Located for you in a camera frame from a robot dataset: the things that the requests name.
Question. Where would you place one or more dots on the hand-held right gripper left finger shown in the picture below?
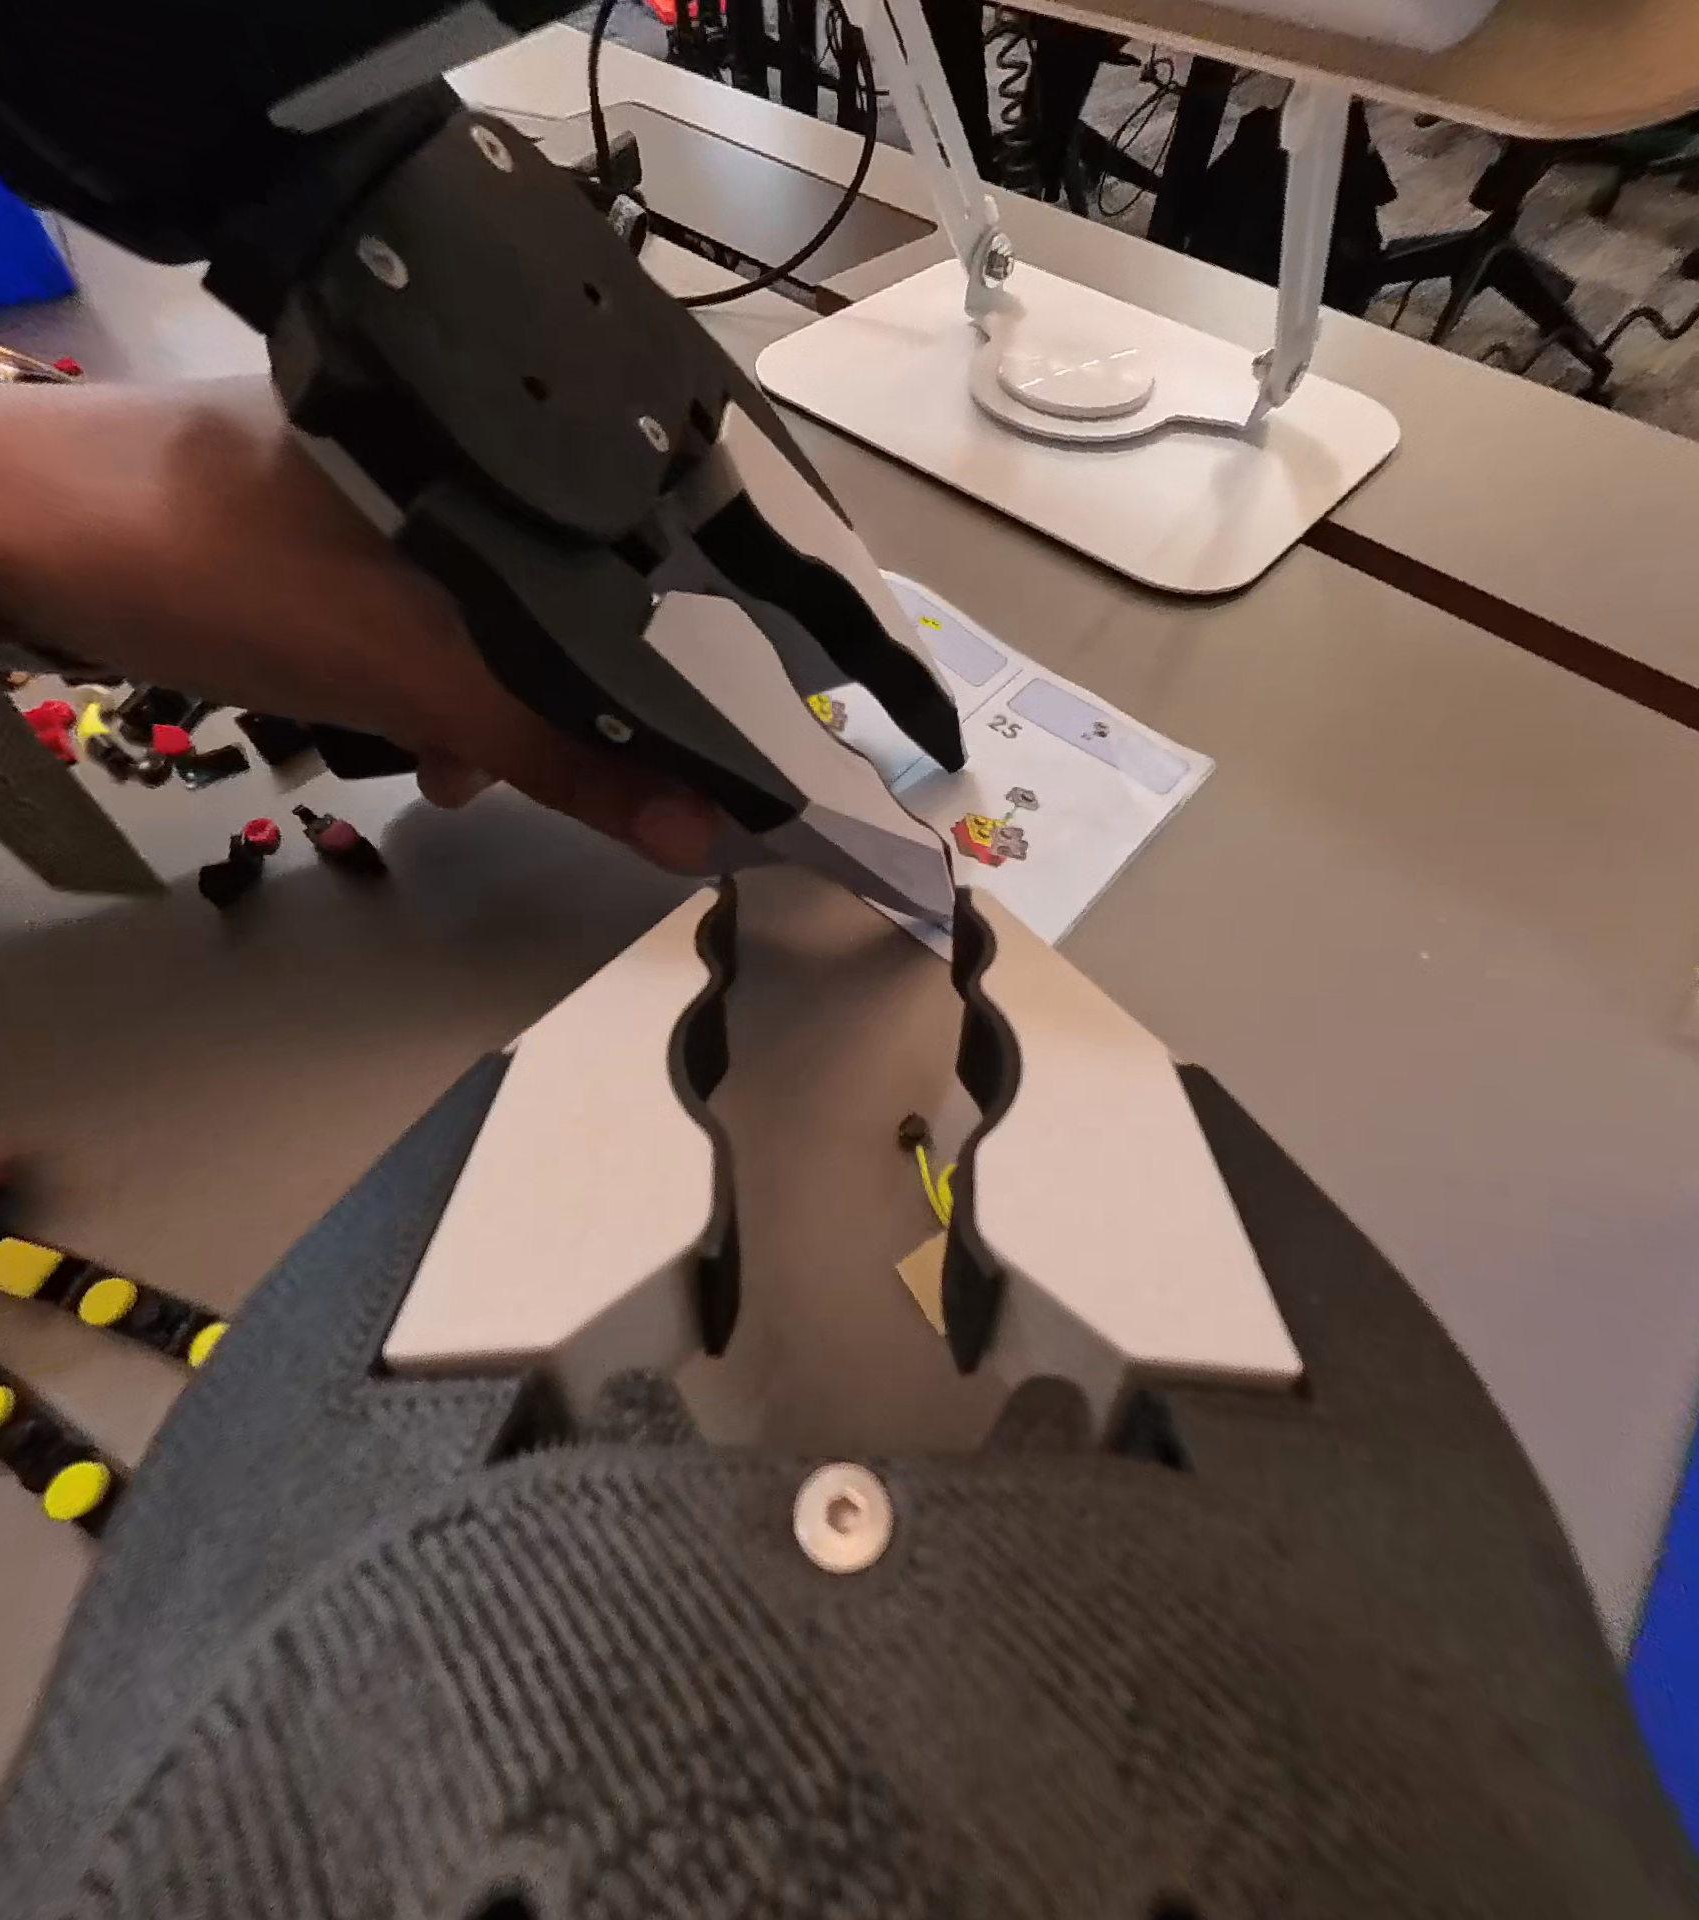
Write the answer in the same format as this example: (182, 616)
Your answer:
(564, 1198)

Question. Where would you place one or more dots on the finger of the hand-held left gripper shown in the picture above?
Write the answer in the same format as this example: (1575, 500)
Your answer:
(816, 600)
(775, 720)

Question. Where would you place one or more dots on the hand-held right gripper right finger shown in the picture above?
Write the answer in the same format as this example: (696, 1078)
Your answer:
(1136, 1198)

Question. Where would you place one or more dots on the lego instruction booklet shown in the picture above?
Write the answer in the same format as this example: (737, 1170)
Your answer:
(1088, 792)

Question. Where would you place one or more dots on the pile of lego pieces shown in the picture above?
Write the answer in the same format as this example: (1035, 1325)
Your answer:
(338, 839)

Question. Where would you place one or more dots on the black yellow lego spider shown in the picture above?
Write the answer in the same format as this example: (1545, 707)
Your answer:
(16, 1267)

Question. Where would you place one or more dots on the person's left hand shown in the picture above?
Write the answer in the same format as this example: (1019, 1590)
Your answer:
(189, 540)

